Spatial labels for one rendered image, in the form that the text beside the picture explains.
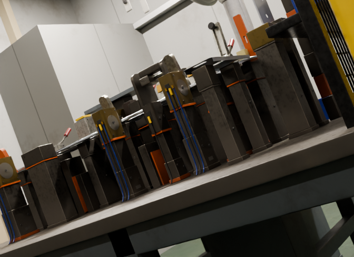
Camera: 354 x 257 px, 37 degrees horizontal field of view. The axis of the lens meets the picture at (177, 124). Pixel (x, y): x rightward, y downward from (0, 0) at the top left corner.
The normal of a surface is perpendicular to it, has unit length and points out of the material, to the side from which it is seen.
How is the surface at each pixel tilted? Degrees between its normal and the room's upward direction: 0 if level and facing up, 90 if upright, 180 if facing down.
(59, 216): 90
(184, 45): 90
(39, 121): 90
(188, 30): 90
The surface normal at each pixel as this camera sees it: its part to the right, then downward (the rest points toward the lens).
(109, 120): 0.78, -0.34
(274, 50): -0.51, 0.14
